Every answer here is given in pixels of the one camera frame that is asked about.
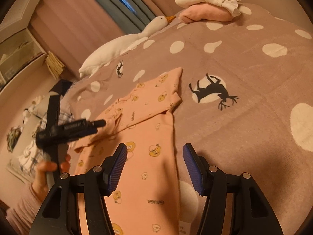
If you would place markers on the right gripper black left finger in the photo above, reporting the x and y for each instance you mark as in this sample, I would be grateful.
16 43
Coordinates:
59 213

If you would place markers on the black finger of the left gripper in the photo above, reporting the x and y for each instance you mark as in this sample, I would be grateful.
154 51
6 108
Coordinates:
93 126

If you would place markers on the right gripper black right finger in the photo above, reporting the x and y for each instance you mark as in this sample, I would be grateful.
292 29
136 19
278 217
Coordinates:
251 211

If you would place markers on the peach cartoon print baby garment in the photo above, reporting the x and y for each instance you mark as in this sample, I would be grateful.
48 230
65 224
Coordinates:
146 200

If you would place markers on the person's pink-sleeved left forearm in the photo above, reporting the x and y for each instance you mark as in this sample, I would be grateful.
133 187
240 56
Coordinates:
22 215

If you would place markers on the person's left hand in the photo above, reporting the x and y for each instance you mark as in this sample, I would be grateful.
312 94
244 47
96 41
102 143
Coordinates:
49 173

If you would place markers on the woven basket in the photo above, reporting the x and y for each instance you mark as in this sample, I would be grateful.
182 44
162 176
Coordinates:
54 65

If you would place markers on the white goose plush toy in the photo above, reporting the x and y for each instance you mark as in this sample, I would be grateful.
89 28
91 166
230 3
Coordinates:
112 49

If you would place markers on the white shelf unit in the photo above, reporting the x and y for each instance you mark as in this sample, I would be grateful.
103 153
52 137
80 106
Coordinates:
21 54

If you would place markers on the pink pleated curtain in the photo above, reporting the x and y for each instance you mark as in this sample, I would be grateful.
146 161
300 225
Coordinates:
73 29

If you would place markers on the mauve polka dot bedspread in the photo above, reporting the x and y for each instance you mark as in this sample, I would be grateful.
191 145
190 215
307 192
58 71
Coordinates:
246 104

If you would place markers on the pink folded cloth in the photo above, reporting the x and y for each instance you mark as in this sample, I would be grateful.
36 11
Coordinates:
205 11

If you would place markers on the cream folded cloth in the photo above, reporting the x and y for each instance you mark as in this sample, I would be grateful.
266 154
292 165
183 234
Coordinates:
232 6

